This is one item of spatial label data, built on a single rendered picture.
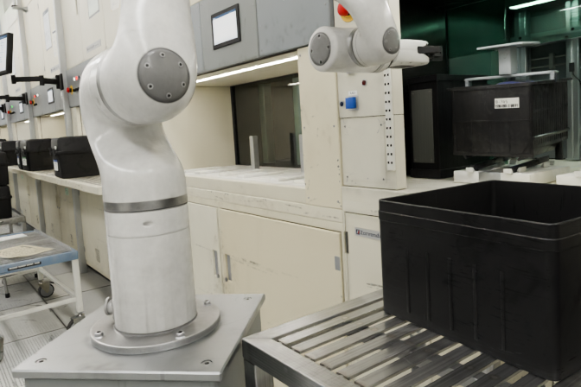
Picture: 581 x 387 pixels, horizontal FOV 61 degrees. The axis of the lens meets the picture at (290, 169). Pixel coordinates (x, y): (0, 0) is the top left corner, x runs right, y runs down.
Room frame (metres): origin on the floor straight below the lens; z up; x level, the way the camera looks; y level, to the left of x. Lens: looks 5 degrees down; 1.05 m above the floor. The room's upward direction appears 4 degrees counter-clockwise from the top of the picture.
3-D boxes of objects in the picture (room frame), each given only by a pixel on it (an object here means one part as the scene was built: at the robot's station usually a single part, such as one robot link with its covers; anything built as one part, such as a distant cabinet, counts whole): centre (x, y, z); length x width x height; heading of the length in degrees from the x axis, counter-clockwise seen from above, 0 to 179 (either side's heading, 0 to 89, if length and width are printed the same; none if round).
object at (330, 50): (0.98, -0.12, 1.19); 0.13 x 0.09 x 0.08; 127
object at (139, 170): (0.76, 0.24, 1.07); 0.19 x 0.12 x 0.24; 37
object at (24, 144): (4.23, 2.12, 0.93); 0.30 x 0.28 x 0.26; 39
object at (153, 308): (0.73, 0.22, 0.85); 0.19 x 0.19 x 0.18
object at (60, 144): (3.27, 1.40, 0.93); 0.30 x 0.28 x 0.26; 34
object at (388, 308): (0.69, -0.31, 0.85); 0.28 x 0.28 x 0.17; 31
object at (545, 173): (1.31, -0.58, 0.89); 0.22 x 0.21 x 0.04; 127
